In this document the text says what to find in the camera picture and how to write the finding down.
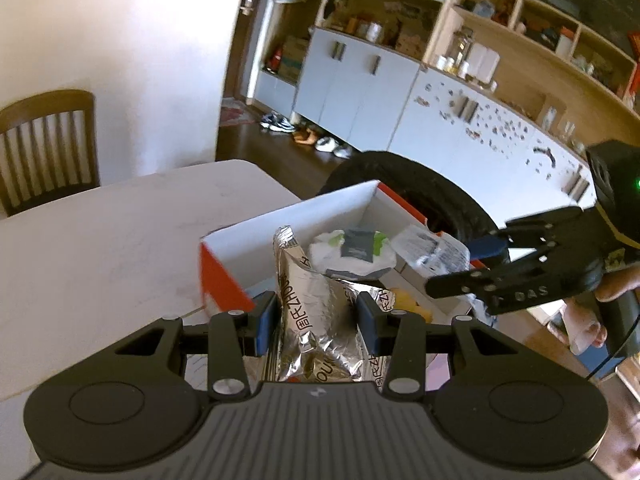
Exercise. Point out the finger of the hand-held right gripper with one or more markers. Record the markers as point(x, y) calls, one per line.
point(450, 282)
point(487, 247)

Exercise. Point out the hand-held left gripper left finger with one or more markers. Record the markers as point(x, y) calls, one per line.
point(264, 327)

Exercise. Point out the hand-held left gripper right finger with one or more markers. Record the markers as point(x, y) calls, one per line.
point(367, 325)

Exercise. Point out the clear plastic packet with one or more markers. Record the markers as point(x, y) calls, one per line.
point(425, 250)

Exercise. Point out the bread-shaped yellow toy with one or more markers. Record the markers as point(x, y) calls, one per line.
point(407, 302)

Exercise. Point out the blue silver foil snack packet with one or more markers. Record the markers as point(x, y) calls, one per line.
point(310, 310)

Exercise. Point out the red shoe box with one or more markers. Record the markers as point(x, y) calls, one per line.
point(225, 285)

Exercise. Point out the white plastic bag green print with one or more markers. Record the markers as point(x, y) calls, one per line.
point(330, 250)

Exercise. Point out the white marble desktop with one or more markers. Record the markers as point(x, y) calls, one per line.
point(100, 240)

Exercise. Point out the person's right hand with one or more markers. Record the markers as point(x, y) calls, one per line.
point(620, 280)

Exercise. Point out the white sticker-covered cabinet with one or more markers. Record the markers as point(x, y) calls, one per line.
point(475, 160)

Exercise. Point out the black covered chair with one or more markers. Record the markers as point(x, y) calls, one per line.
point(400, 175)

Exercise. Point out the white shoe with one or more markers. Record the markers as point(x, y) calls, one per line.
point(342, 151)
point(325, 144)

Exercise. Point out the white canister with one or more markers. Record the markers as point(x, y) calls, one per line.
point(484, 62)

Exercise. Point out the brown slipper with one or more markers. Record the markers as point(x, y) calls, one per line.
point(306, 136)

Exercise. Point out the glass jar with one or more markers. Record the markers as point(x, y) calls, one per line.
point(460, 47)

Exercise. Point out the striped sneaker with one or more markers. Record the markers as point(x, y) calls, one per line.
point(277, 122)

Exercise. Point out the white double door cabinet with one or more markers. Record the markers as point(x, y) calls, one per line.
point(355, 90)

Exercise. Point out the pink floor mat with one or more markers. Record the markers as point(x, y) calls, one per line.
point(235, 112)

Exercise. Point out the low white hallway cabinet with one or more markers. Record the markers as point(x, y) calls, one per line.
point(275, 92)

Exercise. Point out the metal tin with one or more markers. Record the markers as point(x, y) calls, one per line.
point(373, 31)

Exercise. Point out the red bottle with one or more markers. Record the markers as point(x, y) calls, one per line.
point(275, 60)

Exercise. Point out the cardboard box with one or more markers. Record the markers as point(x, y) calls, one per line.
point(294, 57)

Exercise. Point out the brown wooden chair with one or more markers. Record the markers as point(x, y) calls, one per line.
point(45, 102)

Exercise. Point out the wooden wall shelf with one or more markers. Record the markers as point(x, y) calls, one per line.
point(540, 75)

